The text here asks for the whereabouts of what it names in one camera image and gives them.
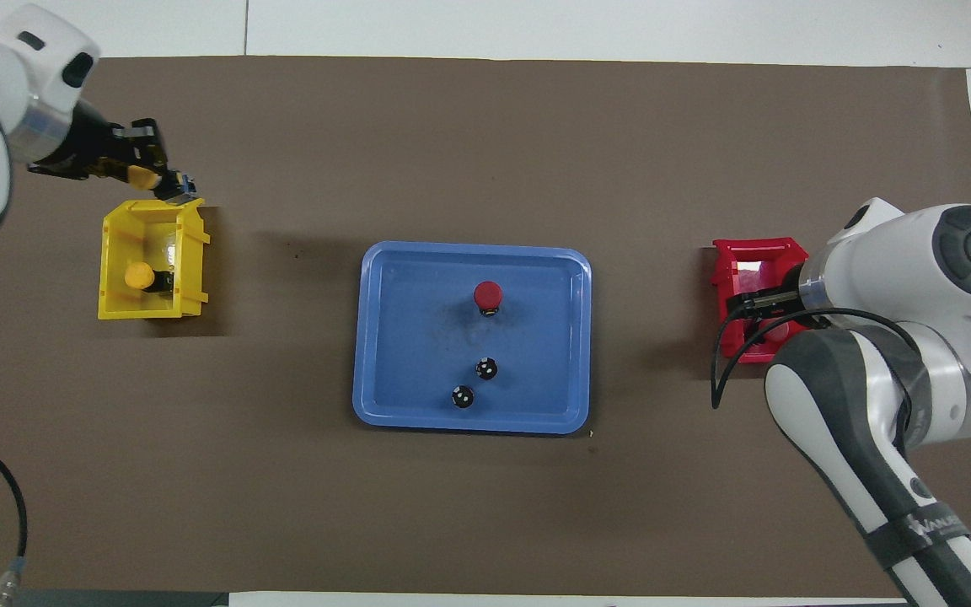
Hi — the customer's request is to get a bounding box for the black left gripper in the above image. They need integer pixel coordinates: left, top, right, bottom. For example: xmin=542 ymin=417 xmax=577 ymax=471
xmin=28 ymin=99 xmax=202 ymax=204

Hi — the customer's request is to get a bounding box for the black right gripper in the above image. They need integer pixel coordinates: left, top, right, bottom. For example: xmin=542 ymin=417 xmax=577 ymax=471
xmin=726 ymin=287 xmax=829 ymax=331

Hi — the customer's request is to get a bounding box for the yellow push button switch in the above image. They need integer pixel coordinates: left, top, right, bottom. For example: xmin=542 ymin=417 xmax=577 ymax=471
xmin=126 ymin=163 xmax=197 ymax=200
xmin=124 ymin=261 xmax=176 ymax=294

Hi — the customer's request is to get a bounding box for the blue plastic tray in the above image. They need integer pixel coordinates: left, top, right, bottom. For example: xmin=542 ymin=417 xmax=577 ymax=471
xmin=352 ymin=241 xmax=593 ymax=436

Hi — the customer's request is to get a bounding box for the red plastic storage bin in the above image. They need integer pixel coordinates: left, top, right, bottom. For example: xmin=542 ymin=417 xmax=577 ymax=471
xmin=711 ymin=238 xmax=813 ymax=364

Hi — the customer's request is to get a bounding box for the yellow plastic storage bin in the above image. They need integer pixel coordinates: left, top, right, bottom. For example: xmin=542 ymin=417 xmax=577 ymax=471
xmin=98 ymin=198 xmax=212 ymax=321

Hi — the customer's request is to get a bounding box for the brown paper table mat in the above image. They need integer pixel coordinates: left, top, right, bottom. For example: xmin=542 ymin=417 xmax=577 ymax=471
xmin=0 ymin=55 xmax=971 ymax=599

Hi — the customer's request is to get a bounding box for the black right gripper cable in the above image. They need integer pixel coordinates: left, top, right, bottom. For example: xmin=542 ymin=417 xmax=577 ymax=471
xmin=711 ymin=303 xmax=916 ymax=448

